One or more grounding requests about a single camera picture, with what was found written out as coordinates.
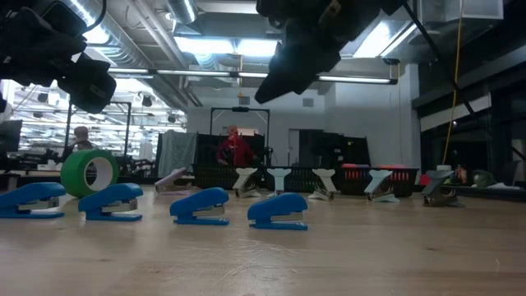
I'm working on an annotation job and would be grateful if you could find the silver ventilation duct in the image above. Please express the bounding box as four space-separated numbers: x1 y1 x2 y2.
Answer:
166 0 198 25

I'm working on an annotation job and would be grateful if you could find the black plastic mesh basket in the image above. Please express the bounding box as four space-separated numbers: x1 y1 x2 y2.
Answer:
192 164 247 191
339 164 420 197
262 166 342 193

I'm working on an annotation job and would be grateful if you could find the black monitor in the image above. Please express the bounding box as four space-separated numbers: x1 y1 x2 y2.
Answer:
0 119 24 154

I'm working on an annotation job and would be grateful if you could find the purple staple remover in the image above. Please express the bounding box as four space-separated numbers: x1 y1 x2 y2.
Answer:
155 167 193 195

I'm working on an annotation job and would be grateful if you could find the red tape roll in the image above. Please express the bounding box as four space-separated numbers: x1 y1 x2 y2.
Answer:
340 163 371 185

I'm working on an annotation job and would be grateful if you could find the black storage rack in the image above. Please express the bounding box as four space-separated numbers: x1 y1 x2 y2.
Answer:
298 129 371 168

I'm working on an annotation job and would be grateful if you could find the light blue staple remover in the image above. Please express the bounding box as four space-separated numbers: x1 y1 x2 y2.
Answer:
265 167 293 198
364 169 400 204

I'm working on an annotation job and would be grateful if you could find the person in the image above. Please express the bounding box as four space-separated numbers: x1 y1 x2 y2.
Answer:
64 126 95 153
216 125 256 167

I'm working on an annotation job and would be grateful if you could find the yellow hanging power cable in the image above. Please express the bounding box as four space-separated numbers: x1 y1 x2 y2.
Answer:
441 0 465 165

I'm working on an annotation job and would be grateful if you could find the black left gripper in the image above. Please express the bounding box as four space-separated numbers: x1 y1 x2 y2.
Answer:
0 0 118 115

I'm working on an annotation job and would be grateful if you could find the grey green staple remover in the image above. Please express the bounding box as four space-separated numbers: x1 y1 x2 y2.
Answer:
232 167 259 198
308 168 340 201

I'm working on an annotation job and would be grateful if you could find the green tape roll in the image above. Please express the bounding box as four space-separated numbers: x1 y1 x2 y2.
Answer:
60 149 120 198

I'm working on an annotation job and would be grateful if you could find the blue mini stapler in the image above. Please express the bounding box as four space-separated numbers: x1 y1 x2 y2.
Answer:
77 183 144 222
0 182 67 220
169 187 230 226
247 192 309 231

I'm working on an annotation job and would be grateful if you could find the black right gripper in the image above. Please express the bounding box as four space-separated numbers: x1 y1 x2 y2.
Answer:
254 0 406 104

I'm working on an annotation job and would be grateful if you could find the dark grey staple remover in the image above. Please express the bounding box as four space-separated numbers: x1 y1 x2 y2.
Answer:
421 169 465 208

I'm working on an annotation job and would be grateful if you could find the grey fabric cover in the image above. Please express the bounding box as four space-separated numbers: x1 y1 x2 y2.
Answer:
158 130 198 176

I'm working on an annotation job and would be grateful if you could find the black camera stand frame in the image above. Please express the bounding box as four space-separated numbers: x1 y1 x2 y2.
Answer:
209 107 271 165

